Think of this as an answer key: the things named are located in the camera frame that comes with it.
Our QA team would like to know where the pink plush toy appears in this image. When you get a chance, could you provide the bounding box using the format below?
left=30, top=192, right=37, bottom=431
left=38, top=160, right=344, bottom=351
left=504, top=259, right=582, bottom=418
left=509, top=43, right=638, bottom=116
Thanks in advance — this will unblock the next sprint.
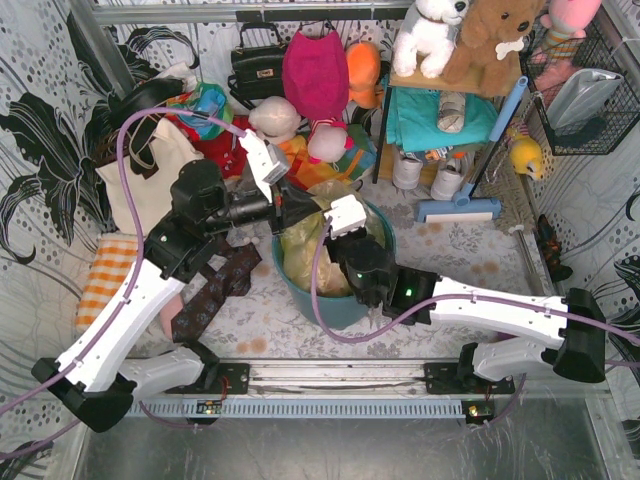
left=530, top=0, right=602, bottom=92

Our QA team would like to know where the black wire basket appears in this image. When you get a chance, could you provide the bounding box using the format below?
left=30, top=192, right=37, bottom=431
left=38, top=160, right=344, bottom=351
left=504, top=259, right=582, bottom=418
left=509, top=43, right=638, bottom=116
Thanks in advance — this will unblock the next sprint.
left=521, top=24, right=627, bottom=156

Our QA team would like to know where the teal trash bin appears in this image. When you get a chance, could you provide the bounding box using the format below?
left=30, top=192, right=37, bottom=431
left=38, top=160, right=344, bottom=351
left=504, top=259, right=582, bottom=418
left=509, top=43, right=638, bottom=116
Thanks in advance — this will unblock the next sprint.
left=271, top=201, right=396, bottom=330

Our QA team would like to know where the white fluffy plush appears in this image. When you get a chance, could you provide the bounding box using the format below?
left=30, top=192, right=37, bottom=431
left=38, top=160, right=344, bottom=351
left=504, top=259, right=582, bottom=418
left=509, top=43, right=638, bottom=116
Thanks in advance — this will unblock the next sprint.
left=248, top=96, right=302, bottom=145

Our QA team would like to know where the white plush dog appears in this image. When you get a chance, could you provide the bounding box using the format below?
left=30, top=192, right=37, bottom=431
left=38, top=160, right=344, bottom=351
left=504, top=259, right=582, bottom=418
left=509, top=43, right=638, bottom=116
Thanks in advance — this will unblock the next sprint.
left=392, top=0, right=470, bottom=78

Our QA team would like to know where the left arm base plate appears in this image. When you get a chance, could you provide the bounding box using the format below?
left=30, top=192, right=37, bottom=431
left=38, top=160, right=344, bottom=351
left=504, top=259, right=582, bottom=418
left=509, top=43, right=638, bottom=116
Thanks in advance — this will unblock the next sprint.
left=199, top=363, right=250, bottom=395

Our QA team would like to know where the brown plush dog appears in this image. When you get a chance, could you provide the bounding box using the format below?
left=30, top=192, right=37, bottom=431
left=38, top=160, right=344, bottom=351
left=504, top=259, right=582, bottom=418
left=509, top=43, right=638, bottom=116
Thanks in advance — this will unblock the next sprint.
left=442, top=0, right=545, bottom=97

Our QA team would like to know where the grey patterned rolled cloth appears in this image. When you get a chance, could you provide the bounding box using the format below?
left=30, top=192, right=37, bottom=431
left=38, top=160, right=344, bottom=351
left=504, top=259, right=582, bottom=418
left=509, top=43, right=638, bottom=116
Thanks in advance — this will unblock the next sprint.
left=437, top=91, right=466, bottom=134

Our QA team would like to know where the orange plush toy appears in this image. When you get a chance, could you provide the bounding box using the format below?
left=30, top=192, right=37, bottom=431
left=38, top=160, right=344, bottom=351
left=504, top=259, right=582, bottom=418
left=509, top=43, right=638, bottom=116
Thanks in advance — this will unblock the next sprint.
left=346, top=42, right=381, bottom=109

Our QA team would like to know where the rainbow striped bag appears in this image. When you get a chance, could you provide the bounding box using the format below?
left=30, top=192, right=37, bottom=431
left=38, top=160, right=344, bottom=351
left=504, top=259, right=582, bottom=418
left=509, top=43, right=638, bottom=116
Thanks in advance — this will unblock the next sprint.
left=279, top=124, right=376, bottom=190

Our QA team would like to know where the teal folded cloth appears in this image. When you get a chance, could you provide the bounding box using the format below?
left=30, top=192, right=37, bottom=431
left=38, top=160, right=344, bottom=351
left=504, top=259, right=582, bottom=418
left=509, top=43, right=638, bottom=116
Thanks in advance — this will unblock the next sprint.
left=386, top=87, right=498, bottom=152

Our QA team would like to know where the orange checkered towel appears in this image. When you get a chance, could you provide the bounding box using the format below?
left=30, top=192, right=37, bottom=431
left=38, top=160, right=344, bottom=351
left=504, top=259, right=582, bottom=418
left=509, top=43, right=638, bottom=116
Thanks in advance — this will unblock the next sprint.
left=75, top=233, right=138, bottom=332

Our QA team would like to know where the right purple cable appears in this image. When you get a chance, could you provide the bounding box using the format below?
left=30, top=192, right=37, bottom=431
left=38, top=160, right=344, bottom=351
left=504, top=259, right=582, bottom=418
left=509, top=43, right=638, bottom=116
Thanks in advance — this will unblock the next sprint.
left=309, top=217, right=640, bottom=426

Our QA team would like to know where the pink white plush doll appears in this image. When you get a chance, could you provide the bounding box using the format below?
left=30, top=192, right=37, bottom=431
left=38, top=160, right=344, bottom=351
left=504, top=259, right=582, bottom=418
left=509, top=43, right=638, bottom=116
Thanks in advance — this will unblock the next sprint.
left=307, top=118, right=355, bottom=164

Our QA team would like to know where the silver pouch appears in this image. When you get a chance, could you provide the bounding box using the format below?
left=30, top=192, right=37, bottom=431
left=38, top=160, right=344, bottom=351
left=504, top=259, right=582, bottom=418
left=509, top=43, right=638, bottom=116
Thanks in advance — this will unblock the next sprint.
left=546, top=68, right=624, bottom=130

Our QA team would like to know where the brown floral necktie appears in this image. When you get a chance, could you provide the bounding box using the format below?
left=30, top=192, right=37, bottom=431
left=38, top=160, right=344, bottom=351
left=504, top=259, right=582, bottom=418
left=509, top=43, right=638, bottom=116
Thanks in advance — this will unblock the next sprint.
left=171, top=235, right=262, bottom=343

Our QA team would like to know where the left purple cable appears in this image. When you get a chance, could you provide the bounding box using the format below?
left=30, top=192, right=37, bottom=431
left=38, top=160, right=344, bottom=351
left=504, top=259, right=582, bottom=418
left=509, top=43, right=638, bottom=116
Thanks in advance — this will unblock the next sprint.
left=0, top=107, right=249, bottom=461

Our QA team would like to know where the black metal shelf rack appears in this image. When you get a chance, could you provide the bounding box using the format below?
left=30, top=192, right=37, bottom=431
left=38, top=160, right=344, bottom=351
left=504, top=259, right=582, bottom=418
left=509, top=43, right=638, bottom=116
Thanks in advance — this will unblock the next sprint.
left=372, top=69, right=531, bottom=197

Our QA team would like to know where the purple cable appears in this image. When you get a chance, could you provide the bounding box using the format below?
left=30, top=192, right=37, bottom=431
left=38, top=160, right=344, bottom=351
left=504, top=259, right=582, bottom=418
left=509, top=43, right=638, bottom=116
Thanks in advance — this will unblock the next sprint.
left=309, top=217, right=640, bottom=426
left=0, top=107, right=249, bottom=461

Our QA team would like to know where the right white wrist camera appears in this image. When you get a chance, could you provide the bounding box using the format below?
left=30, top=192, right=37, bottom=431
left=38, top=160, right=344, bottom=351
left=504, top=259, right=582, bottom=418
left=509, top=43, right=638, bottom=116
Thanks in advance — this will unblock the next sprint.
left=323, top=194, right=367, bottom=240

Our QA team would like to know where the colourful scarf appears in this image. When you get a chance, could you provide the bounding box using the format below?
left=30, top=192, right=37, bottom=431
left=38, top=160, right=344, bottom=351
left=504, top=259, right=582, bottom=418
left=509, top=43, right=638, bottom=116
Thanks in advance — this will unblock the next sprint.
left=167, top=83, right=233, bottom=142

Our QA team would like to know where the yellow plush duck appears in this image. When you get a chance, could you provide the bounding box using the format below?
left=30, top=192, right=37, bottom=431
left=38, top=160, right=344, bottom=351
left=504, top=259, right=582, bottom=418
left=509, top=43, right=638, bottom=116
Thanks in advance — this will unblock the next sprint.
left=506, top=127, right=543, bottom=181

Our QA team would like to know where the black leather handbag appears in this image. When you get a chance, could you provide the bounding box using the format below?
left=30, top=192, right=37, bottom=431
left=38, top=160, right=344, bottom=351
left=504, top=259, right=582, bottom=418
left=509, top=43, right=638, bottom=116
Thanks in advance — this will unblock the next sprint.
left=227, top=22, right=288, bottom=110

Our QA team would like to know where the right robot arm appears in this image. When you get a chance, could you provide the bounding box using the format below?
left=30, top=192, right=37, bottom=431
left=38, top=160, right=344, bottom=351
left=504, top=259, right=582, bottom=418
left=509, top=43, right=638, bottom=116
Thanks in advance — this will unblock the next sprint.
left=324, top=229, right=605, bottom=384

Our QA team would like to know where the pink soft pad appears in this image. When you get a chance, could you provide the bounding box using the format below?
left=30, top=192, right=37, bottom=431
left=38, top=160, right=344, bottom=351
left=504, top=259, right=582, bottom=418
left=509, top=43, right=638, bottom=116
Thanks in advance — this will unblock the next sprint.
left=159, top=293, right=184, bottom=340

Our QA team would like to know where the cream canvas tote bag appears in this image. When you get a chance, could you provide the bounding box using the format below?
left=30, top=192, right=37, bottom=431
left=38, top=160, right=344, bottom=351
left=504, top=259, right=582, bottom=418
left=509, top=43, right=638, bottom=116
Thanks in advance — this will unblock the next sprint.
left=97, top=119, right=204, bottom=236

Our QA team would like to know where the red garment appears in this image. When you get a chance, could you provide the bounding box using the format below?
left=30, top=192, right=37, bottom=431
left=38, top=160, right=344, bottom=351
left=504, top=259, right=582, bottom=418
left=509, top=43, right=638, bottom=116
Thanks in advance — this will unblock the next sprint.
left=188, top=124, right=247, bottom=179

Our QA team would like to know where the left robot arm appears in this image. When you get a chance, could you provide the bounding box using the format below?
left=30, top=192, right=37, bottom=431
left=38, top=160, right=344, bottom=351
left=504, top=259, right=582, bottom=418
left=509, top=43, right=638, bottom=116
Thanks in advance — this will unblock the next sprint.
left=32, top=160, right=320, bottom=433

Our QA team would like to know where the yellow trash bag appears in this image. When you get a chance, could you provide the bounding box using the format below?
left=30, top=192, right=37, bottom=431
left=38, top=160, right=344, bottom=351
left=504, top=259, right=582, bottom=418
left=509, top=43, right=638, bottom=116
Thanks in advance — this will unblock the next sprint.
left=280, top=180, right=384, bottom=298

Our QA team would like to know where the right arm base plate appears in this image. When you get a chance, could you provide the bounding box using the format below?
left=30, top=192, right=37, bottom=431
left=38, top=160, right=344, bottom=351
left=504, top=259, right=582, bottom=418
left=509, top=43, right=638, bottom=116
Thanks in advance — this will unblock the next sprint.
left=424, top=362, right=516, bottom=395

